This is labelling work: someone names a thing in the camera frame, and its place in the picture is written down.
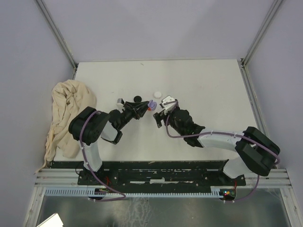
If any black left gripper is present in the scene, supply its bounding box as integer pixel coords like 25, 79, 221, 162
117, 101, 151, 130

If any black earbud charging case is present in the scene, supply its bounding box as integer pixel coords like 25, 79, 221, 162
133, 96, 142, 103

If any lilac earbud charging case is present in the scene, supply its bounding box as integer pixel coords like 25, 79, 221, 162
148, 100, 157, 111

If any white earbud charging case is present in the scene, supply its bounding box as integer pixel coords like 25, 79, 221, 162
153, 91, 162, 99

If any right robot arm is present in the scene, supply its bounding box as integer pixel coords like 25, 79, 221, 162
153, 102, 280, 185

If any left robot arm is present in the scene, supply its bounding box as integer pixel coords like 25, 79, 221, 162
68, 98, 150, 184

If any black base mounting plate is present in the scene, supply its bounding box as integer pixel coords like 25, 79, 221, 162
78, 161, 246, 186

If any cream crumpled cloth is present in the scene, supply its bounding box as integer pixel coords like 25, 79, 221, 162
35, 79, 97, 174

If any white paper sheet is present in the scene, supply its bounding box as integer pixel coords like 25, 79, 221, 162
37, 213, 64, 227

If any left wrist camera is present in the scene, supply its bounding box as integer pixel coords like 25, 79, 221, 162
116, 98, 125, 107

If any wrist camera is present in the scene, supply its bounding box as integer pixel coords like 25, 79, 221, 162
160, 95, 178, 113
116, 98, 125, 107

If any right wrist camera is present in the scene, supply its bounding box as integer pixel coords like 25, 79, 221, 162
160, 95, 178, 113

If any slotted cable duct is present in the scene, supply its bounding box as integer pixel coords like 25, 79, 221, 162
44, 187, 223, 198

